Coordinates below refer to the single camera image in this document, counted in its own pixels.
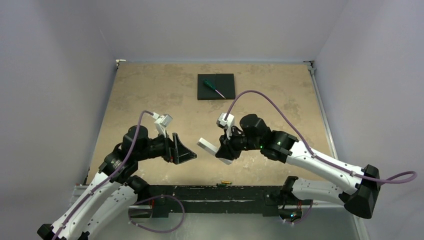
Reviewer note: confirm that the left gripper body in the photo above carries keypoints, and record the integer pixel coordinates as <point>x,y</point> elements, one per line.
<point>159,147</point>

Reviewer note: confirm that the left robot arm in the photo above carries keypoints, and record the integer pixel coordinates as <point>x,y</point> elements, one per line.
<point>115,186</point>

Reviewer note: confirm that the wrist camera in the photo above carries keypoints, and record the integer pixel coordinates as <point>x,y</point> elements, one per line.
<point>161,123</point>
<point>226,121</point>

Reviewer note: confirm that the black foam pad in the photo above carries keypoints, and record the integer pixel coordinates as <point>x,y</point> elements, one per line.
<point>224,82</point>

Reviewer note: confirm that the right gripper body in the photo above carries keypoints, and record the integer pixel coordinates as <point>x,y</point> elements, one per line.
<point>227,143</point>

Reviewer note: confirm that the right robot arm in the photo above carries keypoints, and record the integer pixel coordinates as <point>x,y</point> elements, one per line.
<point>350,186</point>

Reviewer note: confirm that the white remote control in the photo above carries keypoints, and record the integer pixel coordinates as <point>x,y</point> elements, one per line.
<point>211,149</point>

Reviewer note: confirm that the green handled screwdriver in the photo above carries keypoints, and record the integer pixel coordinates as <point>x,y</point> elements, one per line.
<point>212,87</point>

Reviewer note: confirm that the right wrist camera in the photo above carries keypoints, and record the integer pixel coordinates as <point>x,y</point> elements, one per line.
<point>226,121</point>

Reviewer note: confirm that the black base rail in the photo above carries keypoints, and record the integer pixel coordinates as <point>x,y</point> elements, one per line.
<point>208,199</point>

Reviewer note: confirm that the aluminium frame rail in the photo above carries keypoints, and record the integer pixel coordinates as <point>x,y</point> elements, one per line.
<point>312,72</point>

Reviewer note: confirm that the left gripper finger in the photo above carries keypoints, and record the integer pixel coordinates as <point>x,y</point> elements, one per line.
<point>180,148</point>
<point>182,157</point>

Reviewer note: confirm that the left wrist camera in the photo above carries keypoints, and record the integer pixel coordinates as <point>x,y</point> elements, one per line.
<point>161,123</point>

